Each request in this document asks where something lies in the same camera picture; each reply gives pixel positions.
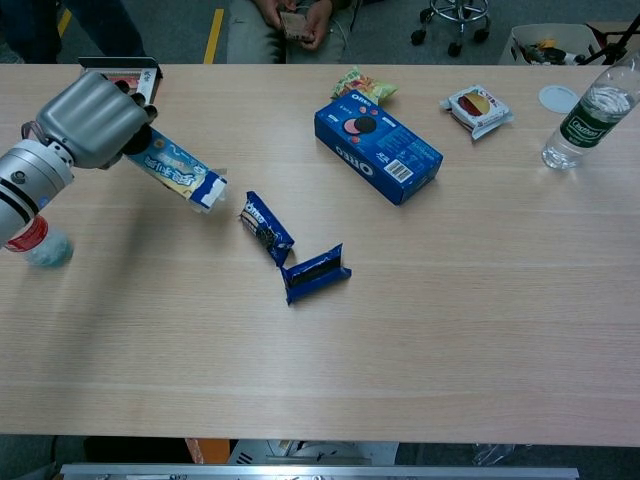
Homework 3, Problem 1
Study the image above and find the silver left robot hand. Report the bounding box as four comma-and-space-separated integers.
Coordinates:
22, 71, 159, 170

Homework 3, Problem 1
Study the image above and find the light blue cookie box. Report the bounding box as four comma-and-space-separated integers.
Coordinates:
124, 127, 230, 215

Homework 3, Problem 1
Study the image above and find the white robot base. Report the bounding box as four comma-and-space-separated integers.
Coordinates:
227, 439, 401, 466

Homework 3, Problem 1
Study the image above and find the small card box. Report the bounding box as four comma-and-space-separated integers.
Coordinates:
78, 56, 165, 109

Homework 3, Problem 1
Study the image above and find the dark blue Oreo pack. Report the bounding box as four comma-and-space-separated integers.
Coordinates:
279, 243, 353, 306
238, 190, 296, 268

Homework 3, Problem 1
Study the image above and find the dark blue Oreo box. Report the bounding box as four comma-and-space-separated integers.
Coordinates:
313, 92, 445, 207

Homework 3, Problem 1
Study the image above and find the white plastic bin with items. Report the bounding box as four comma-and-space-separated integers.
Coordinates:
499, 23, 609, 66

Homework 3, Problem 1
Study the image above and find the standing person in jeans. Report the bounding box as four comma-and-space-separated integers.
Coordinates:
0, 0, 146, 65

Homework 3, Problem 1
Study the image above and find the red cap water bottle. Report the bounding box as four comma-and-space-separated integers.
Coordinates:
3, 214, 75, 268

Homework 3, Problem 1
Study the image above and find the seated person in grey trousers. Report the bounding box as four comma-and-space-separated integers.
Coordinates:
227, 0, 371, 65

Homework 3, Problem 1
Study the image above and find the pink phone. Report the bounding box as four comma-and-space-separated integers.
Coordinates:
278, 10, 314, 44

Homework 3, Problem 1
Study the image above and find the green snack bag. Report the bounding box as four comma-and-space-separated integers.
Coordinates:
329, 65, 400, 106

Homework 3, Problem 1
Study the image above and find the orange object under table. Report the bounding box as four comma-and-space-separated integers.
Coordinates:
184, 438, 231, 465

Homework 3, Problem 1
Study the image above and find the chrome stool with castors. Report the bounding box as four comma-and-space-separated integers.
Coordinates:
409, 0, 492, 57

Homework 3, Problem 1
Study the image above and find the white burger gummy packet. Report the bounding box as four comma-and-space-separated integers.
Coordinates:
439, 83, 515, 143

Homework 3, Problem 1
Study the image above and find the white bottle cap lid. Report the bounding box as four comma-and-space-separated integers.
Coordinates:
538, 84, 581, 115

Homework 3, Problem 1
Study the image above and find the green label water bottle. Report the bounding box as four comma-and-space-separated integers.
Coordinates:
541, 49, 640, 171

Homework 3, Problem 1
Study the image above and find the clear plastic bag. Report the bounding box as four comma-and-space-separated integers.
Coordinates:
472, 442, 519, 467

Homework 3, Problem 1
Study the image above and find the black tripod stand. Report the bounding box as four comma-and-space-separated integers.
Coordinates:
582, 12, 640, 66

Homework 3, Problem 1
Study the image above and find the aluminium rail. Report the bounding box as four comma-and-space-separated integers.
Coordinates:
59, 462, 581, 480

